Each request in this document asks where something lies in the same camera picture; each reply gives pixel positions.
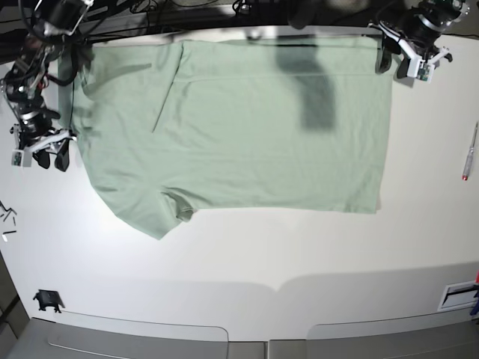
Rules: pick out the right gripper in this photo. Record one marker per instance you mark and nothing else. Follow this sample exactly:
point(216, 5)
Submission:
point(34, 132)

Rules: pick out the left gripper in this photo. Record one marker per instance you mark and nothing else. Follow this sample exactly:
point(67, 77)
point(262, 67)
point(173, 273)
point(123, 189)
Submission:
point(413, 34)

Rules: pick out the light green T-shirt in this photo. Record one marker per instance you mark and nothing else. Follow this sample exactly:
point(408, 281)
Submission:
point(165, 131)

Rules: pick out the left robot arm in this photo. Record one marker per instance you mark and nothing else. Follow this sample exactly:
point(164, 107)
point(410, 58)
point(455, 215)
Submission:
point(460, 9)

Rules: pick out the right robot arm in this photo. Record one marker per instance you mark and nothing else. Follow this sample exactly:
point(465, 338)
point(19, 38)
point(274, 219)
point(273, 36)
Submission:
point(52, 29)

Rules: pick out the small black white stick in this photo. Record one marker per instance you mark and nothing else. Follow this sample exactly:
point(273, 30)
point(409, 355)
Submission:
point(6, 236)

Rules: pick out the black table clamp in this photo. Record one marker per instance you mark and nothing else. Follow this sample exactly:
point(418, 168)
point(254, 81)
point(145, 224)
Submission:
point(47, 298)

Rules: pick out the grey chair left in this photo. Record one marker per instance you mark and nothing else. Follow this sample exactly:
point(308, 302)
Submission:
point(104, 344)

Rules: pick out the grey chair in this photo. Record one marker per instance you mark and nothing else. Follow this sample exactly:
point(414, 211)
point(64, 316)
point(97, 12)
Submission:
point(104, 344)
point(440, 335)

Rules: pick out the grey chair right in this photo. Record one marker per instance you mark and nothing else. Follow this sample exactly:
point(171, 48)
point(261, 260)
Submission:
point(440, 335)

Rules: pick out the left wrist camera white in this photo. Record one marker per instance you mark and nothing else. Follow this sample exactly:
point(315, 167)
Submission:
point(420, 69)

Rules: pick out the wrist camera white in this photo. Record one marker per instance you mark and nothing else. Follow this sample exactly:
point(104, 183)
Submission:
point(420, 69)
point(21, 158)

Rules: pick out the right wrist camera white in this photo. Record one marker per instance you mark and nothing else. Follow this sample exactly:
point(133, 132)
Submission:
point(21, 158)

